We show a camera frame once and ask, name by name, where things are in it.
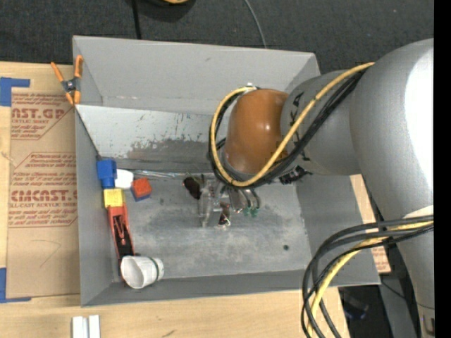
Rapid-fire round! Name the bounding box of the small white block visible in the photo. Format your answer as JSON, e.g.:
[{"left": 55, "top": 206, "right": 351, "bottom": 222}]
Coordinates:
[{"left": 114, "top": 168, "right": 135, "bottom": 189}]

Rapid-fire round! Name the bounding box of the red and black tool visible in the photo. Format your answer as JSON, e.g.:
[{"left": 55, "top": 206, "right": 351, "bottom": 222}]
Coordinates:
[{"left": 106, "top": 204, "right": 136, "bottom": 262}]

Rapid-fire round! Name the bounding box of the red and blue block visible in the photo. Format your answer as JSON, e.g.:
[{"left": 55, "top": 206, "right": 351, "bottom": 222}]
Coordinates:
[{"left": 130, "top": 177, "right": 154, "bottom": 203}]

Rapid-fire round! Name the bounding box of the white cup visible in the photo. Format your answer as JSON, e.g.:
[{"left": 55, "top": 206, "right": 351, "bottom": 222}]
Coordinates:
[{"left": 120, "top": 255, "right": 165, "bottom": 290}]

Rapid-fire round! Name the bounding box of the dark brown oval object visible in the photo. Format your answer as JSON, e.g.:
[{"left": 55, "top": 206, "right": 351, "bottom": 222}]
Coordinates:
[{"left": 182, "top": 175, "right": 203, "bottom": 201}]

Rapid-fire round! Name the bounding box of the black cylinder on white bracket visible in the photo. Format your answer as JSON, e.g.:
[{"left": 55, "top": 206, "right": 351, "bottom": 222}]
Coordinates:
[{"left": 217, "top": 203, "right": 233, "bottom": 229}]

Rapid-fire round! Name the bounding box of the grey metal bin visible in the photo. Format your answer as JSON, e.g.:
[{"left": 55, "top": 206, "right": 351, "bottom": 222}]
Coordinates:
[{"left": 72, "top": 35, "right": 382, "bottom": 308}]

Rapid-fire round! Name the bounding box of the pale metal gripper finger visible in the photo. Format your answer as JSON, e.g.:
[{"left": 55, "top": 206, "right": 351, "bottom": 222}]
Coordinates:
[
  {"left": 210, "top": 198, "right": 226, "bottom": 228},
  {"left": 197, "top": 182, "right": 216, "bottom": 229}
]

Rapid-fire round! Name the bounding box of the brown cardboard board red print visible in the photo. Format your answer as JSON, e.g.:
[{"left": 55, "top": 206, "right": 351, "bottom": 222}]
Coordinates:
[{"left": 0, "top": 61, "right": 82, "bottom": 301}]

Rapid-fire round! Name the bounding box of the yellow block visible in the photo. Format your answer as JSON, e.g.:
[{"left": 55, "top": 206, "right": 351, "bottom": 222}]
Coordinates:
[{"left": 101, "top": 188, "right": 126, "bottom": 210}]

